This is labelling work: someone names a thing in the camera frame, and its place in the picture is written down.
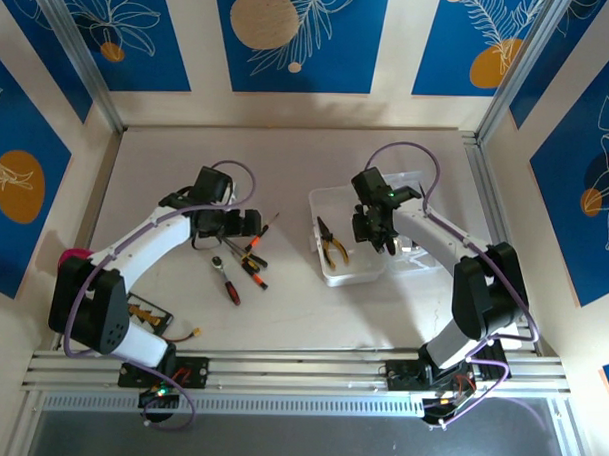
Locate orange black handle screwdriver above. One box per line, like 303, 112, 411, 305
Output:
239, 263, 270, 291
220, 236, 259, 273

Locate clear plastic tool box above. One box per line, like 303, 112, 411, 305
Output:
304, 165, 446, 293

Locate yellow black handle pliers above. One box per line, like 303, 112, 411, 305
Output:
314, 215, 352, 270

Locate ratchet wrench red black handle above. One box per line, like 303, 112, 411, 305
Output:
210, 256, 244, 308

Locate black bit holder case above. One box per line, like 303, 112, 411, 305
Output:
124, 292, 176, 335

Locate magenta dome white base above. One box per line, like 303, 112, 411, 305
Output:
57, 246, 93, 277

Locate black aluminium extrusion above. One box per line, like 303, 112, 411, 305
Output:
471, 338, 513, 382

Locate white flat plate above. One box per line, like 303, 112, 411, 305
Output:
494, 319, 538, 353

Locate left controller board green light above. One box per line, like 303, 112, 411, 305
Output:
137, 380, 181, 411

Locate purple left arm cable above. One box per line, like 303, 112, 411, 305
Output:
59, 154, 261, 432

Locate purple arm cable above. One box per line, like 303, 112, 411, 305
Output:
59, 154, 261, 432
356, 140, 546, 432

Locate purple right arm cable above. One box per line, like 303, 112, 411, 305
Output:
356, 140, 546, 432

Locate aluminium side rail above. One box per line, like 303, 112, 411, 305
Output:
454, 131, 552, 357

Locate red black wire yellow plug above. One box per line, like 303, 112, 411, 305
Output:
167, 326, 205, 345

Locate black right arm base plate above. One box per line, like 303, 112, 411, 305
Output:
384, 358, 481, 395

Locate aluminium front frame rails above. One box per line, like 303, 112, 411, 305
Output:
21, 333, 571, 411

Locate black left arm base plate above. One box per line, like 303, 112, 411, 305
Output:
117, 354, 211, 391

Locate aluminium corner post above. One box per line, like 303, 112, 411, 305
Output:
475, 0, 569, 147
25, 0, 131, 133

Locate right controller board orange wires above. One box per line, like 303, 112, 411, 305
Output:
421, 374, 478, 428

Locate slotted grey cable duct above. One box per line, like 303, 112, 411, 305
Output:
40, 384, 428, 424

